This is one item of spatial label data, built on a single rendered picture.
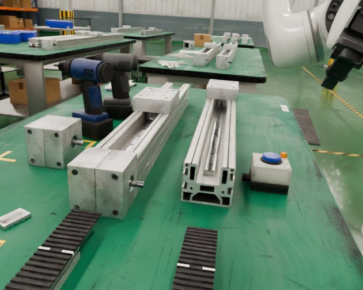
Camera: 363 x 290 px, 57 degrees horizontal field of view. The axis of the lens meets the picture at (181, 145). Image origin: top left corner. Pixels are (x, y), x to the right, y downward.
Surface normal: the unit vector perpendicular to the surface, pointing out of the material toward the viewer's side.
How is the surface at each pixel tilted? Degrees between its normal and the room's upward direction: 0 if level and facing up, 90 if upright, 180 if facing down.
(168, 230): 0
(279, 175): 90
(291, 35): 75
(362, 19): 84
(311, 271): 0
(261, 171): 90
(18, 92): 90
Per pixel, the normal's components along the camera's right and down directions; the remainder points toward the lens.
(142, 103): -0.15, 0.35
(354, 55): -0.33, 0.22
